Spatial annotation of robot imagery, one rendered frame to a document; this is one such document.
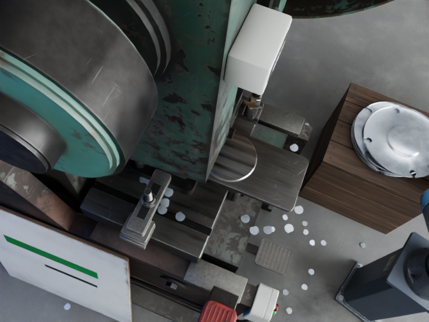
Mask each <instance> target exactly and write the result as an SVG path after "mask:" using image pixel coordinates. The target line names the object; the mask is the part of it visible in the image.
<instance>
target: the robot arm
mask: <svg viewBox="0 0 429 322"><path fill-rule="evenodd" d="M420 204H421V212H422V214H423V216H424V218H425V222H426V226H427V229H428V233H429V189H427V190H425V191H424V192H423V193H422V194H421V197H420ZM403 274H404V277H405V280H406V283H407V285H408V286H409V287H410V289H411V290H412V291H413V292H414V293H415V294H416V295H417V296H419V297H420V298H422V299H424V300H426V301H429V247H423V248H420V249H417V250H414V251H412V252H411V253H410V254H409V255H408V256H407V257H406V259H405V261H404V264H403Z"/></svg>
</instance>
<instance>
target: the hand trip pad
mask: <svg viewBox="0 0 429 322"><path fill-rule="evenodd" d="M236 319H237V313H236V311H235V310H234V309H233V308H231V307H229V306H226V305H224V304H222V303H220V302H217V301H215V300H208V301H207V302H206V303H205V304H204V306H203V308H202V311H201V313H200V316H199V319H198V322H236Z"/></svg>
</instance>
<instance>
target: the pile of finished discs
mask: <svg viewBox="0 0 429 322"><path fill-rule="evenodd" d="M391 106H393V107H394V108H395V109H394V110H393V111H394V113H396V114H398V113H399V110H398V109H396V108H397V107H399V106H400V107H406V106H403V105H400V104H398V103H393V102H377V103H373V104H371V105H369V106H368V107H366V108H364V109H363V110H362V111H361V112H360V113H359V114H358V115H357V116H356V118H355V120H354V121H353V124H352V127H351V131H350V136H351V141H352V145H353V147H354V150H355V151H356V153H357V155H358V156H359V158H360V159H361V160H362V161H363V162H364V163H365V164H366V165H367V166H368V167H370V168H372V169H373V170H375V171H377V172H378V173H379V171H380V172H381V174H385V175H387V176H394V177H403V176H399V175H397V174H394V173H392V172H390V171H388V170H386V169H385V168H383V167H382V166H381V165H379V164H378V163H377V162H376V161H375V160H374V159H373V157H372V156H371V154H370V153H369V152H368V150H367V148H366V145H365V141H366V142H368V143H371V142H372V140H371V139H370V138H366V140H364V137H363V131H364V127H365V123H366V121H367V120H368V118H369V117H370V116H371V115H372V114H373V113H374V112H375V111H377V110H379V109H382V108H385V107H391ZM414 173H415V171H410V175H411V174H414Z"/></svg>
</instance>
